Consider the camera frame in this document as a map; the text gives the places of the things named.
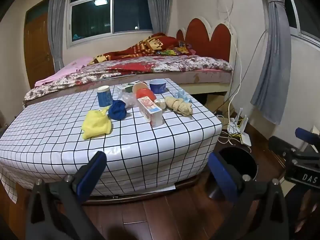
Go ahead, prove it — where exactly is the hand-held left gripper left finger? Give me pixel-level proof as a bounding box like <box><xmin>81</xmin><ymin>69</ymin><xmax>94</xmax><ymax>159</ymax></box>
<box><xmin>25</xmin><ymin>151</ymin><xmax>108</xmax><ymax>240</ymax></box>

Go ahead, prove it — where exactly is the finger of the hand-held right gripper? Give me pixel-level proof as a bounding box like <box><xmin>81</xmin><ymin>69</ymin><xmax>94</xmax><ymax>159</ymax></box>
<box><xmin>295</xmin><ymin>127</ymin><xmax>320</xmax><ymax>147</ymax></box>
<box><xmin>269</xmin><ymin>136</ymin><xmax>292</xmax><ymax>160</ymax></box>

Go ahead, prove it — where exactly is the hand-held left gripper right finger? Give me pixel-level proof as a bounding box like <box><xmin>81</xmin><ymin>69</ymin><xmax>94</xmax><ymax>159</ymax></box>
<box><xmin>208</xmin><ymin>152</ymin><xmax>298</xmax><ymax>240</ymax></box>

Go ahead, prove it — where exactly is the black trash bin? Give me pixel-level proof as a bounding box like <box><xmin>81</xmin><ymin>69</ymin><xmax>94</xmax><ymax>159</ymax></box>
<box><xmin>207</xmin><ymin>146</ymin><xmax>259</xmax><ymax>200</ymax></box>

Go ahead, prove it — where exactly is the yellow cloth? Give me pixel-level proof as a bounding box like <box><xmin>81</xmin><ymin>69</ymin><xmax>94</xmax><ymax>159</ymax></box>
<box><xmin>82</xmin><ymin>108</ymin><xmax>112</xmax><ymax>140</ymax></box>

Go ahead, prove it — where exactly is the blue cloth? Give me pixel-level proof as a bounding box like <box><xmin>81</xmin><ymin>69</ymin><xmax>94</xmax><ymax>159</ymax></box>
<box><xmin>108</xmin><ymin>100</ymin><xmax>127</xmax><ymax>121</ymax></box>

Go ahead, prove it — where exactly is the blue paper cup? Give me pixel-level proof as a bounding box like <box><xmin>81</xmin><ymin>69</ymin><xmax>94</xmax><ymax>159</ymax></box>
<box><xmin>97</xmin><ymin>85</ymin><xmax>113</xmax><ymax>109</ymax></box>

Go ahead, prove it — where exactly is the clear plastic bag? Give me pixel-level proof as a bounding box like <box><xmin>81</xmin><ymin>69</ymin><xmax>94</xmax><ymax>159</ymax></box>
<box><xmin>117</xmin><ymin>91</ymin><xmax>139</xmax><ymax>109</ymax></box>

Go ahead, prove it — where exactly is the beige cloth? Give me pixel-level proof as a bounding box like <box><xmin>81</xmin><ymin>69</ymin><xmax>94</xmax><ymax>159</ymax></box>
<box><xmin>164</xmin><ymin>96</ymin><xmax>193</xmax><ymax>117</ymax></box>

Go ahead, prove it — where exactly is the red label white box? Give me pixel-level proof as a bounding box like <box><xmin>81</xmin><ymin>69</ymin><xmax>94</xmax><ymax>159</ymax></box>
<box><xmin>137</xmin><ymin>97</ymin><xmax>164</xmax><ymax>127</ymax></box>

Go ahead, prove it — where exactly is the white green milk carton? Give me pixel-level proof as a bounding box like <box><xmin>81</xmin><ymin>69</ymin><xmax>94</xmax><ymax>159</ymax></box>
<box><xmin>117</xmin><ymin>82</ymin><xmax>140</xmax><ymax>94</ymax></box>

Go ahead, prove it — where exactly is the light blue face mask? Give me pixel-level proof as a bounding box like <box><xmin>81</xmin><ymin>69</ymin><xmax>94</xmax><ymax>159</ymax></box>
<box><xmin>174</xmin><ymin>89</ymin><xmax>193</xmax><ymax>103</ymax></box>

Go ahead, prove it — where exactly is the white router with antennas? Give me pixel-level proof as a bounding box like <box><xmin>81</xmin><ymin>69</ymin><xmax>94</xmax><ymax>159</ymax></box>
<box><xmin>234</xmin><ymin>107</ymin><xmax>252</xmax><ymax>147</ymax></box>

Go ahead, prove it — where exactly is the table with grid tablecloth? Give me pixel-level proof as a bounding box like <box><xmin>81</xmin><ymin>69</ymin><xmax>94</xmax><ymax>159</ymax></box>
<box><xmin>0</xmin><ymin>78</ymin><xmax>223</xmax><ymax>203</ymax></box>

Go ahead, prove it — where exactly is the white modem box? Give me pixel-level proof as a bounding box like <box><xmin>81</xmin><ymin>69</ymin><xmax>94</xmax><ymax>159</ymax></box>
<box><xmin>227</xmin><ymin>117</ymin><xmax>238</xmax><ymax>133</ymax></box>

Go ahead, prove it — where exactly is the tied grey curtain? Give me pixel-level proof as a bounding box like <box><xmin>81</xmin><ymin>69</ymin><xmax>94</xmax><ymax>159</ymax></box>
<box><xmin>250</xmin><ymin>0</ymin><xmax>294</xmax><ymax>125</ymax></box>

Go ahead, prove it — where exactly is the bed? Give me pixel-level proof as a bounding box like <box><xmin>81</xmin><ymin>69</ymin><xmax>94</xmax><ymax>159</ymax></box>
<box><xmin>22</xmin><ymin>54</ymin><xmax>235</xmax><ymax>108</ymax></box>

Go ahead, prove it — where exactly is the pink sheet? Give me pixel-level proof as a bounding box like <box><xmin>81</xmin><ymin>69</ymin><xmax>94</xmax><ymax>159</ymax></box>
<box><xmin>34</xmin><ymin>56</ymin><xmax>94</xmax><ymax>88</ymax></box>

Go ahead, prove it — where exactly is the floral bedspread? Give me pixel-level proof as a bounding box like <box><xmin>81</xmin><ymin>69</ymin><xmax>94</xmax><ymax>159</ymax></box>
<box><xmin>24</xmin><ymin>54</ymin><xmax>233</xmax><ymax>100</ymax></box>

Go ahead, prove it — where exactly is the side window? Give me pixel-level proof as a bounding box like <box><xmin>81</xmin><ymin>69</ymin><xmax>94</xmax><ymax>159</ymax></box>
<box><xmin>284</xmin><ymin>0</ymin><xmax>320</xmax><ymax>48</ymax></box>

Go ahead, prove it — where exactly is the brown wooden door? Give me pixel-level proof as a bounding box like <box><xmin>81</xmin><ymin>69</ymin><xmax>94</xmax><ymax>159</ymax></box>
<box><xmin>24</xmin><ymin>0</ymin><xmax>55</xmax><ymax>89</ymax></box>

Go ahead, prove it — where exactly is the red headboard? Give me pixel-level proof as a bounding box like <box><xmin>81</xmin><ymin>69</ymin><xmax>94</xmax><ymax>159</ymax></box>
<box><xmin>176</xmin><ymin>17</ymin><xmax>238</xmax><ymax>63</ymax></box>

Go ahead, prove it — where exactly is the red patterned blanket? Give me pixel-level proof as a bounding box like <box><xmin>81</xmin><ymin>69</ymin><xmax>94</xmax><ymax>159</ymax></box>
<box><xmin>87</xmin><ymin>32</ymin><xmax>195</xmax><ymax>65</ymax></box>

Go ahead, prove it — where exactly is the large sliding window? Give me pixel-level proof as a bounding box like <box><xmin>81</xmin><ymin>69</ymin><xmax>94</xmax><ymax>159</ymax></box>
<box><xmin>66</xmin><ymin>0</ymin><xmax>154</xmax><ymax>47</ymax></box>

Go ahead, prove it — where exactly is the thick white cable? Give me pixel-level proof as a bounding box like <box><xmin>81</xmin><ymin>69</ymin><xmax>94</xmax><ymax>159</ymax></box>
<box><xmin>214</xmin><ymin>0</ymin><xmax>244</xmax><ymax>130</ymax></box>

